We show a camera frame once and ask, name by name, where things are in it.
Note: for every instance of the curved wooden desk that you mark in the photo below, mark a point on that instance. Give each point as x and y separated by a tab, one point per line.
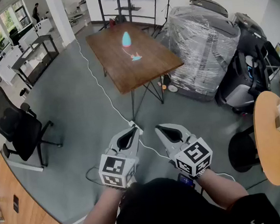
29	218

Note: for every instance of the black metal monitor stand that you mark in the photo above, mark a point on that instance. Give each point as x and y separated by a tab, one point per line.
130	8

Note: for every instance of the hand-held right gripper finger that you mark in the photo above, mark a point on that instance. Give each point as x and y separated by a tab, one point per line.
185	131
166	143

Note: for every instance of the black office chair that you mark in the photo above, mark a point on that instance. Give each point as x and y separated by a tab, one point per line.
15	126

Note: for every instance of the black round table base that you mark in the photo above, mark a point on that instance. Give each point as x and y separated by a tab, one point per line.
242	153

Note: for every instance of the plastic-wrapped pallet load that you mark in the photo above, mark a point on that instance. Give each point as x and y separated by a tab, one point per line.
198	54

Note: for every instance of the person's left forearm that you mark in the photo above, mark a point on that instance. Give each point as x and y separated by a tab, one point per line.
100	211

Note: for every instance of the tripod light stand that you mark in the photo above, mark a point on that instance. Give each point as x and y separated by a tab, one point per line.
168	5

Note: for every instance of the black wrapped equipment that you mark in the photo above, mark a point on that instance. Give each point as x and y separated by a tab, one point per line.
249	29

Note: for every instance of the black metal desk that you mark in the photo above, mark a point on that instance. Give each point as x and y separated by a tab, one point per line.
45	38

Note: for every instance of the person's black shirt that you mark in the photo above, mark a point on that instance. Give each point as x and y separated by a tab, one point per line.
163	205

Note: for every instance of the black device blue screen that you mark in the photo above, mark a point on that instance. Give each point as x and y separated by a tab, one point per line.
185	180

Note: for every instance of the white cabinet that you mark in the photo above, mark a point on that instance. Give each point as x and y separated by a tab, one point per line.
7	65

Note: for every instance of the small white roll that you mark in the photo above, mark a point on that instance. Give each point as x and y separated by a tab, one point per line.
172	88

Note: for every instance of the light blue plastic bottle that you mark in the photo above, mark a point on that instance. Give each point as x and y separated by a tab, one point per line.
126	39

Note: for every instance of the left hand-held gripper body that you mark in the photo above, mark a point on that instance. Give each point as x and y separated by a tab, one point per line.
116	170

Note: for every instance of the round orange wooden table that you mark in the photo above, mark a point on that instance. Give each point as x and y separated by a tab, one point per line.
271	140

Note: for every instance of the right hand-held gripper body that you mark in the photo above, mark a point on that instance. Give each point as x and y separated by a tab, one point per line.
193	158

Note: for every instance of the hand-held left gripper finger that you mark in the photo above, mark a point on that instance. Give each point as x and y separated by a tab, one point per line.
113	142
136	144

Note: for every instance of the white power strip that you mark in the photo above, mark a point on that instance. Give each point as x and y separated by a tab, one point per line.
135	127

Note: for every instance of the person's right forearm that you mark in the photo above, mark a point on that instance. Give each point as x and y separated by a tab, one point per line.
221	189

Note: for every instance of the gray black wheeled machine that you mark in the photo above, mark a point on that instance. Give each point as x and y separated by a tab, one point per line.
236	92

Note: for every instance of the white reception counter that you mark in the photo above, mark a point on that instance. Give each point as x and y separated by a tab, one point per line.
45	25

